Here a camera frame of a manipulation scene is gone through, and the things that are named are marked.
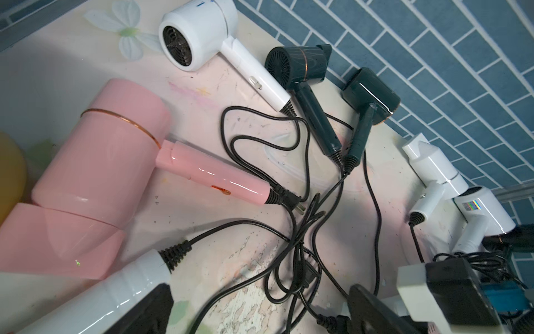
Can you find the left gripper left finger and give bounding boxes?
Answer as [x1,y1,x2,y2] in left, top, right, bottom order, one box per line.
[105,283,174,334]

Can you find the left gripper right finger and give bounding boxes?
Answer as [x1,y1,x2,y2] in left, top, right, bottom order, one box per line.
[347,284,428,334]

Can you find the black power cord with plug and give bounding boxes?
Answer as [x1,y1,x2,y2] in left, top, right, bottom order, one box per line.
[185,149,385,334]

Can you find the white power strip coloured sockets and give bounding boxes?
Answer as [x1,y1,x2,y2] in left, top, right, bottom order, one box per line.
[341,258,506,334]

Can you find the large white dryer front left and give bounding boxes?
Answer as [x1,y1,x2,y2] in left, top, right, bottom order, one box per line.
[22,241,192,334]

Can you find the pink hair dryer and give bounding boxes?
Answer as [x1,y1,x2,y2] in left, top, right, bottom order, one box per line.
[1,79,280,280]

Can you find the white glossy hair dryer right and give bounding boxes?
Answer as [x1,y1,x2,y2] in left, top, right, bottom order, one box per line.
[452,186,516,255]

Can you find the white folding hair dryer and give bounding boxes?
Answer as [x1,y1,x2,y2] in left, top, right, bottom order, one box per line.
[402,133,469,227]

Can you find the dark green dryer right corner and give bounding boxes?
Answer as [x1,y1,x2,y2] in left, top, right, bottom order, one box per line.
[482,224,533,253]

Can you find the dark green dryer centre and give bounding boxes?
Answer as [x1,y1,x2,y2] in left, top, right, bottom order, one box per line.
[342,68,401,174]

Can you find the dark green dryer angled nozzle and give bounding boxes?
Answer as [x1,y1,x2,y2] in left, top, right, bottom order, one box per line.
[265,44,343,166]

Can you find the white hair dryer far left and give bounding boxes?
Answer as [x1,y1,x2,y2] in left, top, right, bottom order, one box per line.
[159,0,296,117]

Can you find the pink dryer black cord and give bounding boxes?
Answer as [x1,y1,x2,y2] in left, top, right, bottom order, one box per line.
[220,105,314,216]

